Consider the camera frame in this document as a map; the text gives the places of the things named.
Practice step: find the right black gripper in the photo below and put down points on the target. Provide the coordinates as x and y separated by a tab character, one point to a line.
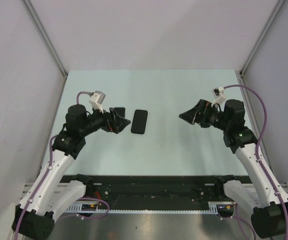
204	107

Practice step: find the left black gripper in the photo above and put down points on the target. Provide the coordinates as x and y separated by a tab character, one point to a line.
112	122

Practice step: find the black smartphone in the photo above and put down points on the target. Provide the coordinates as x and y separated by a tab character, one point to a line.
121	111

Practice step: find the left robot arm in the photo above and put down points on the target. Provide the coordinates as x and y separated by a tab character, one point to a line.
39	210

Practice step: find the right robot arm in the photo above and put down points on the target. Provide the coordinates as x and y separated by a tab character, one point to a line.
268	207

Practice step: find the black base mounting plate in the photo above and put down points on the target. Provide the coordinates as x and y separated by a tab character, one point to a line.
160	192

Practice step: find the right aluminium side rail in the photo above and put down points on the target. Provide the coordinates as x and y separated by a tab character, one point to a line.
253	104

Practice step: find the white slotted cable duct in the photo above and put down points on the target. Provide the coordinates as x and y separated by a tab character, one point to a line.
211	208

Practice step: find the right aluminium frame post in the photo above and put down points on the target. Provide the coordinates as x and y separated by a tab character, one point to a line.
262	36

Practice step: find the aluminium frame post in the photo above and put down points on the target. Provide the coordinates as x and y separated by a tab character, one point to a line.
36	20
262	36

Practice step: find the left aluminium frame post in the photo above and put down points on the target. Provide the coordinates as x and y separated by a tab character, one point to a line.
36	20

